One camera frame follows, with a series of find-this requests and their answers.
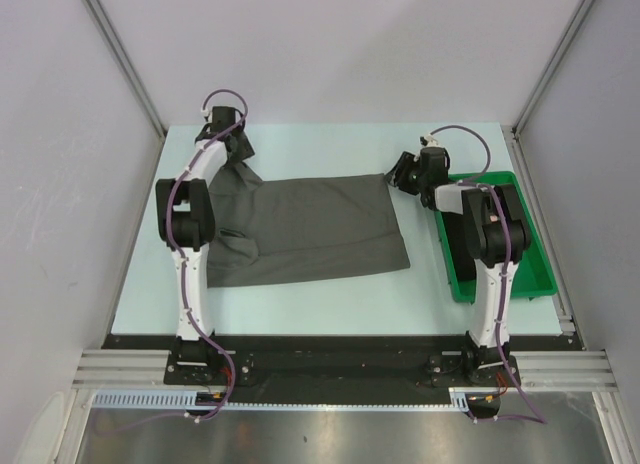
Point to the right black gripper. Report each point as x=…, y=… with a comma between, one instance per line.
x=399, y=174

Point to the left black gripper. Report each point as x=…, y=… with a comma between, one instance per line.
x=244, y=150

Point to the grey t shirt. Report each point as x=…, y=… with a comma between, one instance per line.
x=301, y=230

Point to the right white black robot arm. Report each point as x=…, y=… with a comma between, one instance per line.
x=496, y=234

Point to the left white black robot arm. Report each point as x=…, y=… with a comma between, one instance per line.
x=186, y=224

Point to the black rolled t shirt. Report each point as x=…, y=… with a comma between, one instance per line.
x=464, y=265

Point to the green plastic tray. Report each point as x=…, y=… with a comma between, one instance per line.
x=534, y=277

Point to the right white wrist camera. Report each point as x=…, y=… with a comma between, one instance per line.
x=429, y=141

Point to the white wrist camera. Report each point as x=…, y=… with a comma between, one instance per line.
x=429, y=141
x=207, y=112

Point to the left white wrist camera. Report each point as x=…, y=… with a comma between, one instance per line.
x=207, y=112

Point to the left aluminium corner post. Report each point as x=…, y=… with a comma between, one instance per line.
x=113, y=42

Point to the aluminium corner post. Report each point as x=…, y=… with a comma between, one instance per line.
x=568, y=36
x=113, y=42

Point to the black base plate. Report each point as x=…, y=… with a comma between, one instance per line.
x=392, y=371

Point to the aluminium frame rail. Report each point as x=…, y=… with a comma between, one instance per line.
x=121, y=369

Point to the right aluminium corner post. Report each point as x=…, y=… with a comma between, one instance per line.
x=568, y=36

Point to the white slotted cable duct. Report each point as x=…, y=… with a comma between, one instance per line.
x=157, y=400

